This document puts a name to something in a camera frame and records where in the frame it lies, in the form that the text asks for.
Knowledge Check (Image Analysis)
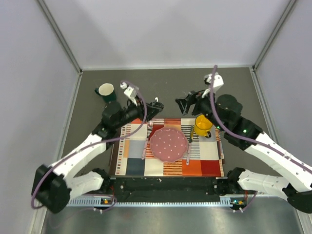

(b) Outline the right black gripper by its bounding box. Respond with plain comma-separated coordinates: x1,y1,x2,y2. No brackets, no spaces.
176,86,226,132

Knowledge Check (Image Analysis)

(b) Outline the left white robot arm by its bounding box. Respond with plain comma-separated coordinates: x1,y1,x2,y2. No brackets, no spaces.
31,100,164,214

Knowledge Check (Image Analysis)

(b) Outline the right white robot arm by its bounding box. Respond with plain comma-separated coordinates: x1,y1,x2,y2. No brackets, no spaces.
175,91,312,214

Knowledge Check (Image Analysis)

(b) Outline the yellow transparent mug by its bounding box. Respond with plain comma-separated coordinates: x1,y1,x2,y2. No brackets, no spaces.
194,115,213,138

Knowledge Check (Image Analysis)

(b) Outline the pink dotted plate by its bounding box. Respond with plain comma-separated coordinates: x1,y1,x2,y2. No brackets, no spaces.
150,127,188,162

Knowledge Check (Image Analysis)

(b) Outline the dark green mug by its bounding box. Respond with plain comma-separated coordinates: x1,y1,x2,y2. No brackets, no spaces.
95,83,117,103

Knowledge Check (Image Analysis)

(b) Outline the colourful patchwork placemat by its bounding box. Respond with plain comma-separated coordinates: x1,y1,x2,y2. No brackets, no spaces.
109,118,224,177

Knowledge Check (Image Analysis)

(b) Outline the pink handled fork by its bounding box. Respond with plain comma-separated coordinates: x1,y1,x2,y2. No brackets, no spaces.
141,121,154,160

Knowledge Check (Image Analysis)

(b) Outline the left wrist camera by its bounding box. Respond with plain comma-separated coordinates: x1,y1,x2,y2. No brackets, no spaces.
120,81,139,106

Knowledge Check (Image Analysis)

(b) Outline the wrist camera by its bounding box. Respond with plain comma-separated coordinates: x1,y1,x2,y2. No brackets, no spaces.
120,81,139,106
201,72,224,98

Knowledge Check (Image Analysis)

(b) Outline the pink handled knife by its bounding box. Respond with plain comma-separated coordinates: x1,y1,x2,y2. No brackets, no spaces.
186,126,194,166

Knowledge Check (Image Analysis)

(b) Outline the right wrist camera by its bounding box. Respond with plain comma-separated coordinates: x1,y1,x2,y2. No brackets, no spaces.
201,72,224,98

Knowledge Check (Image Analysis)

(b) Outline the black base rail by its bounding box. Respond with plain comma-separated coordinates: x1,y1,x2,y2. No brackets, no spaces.
69,177,249,208

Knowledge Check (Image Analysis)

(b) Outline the left aluminium frame post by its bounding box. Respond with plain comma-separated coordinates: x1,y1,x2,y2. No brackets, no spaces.
36,0,83,74

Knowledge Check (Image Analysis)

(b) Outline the aluminium frame post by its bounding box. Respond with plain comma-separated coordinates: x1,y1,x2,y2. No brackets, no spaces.
252,0,298,72
36,0,83,74

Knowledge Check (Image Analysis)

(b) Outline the right aluminium frame post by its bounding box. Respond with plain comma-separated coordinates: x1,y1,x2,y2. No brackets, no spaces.
252,0,298,72

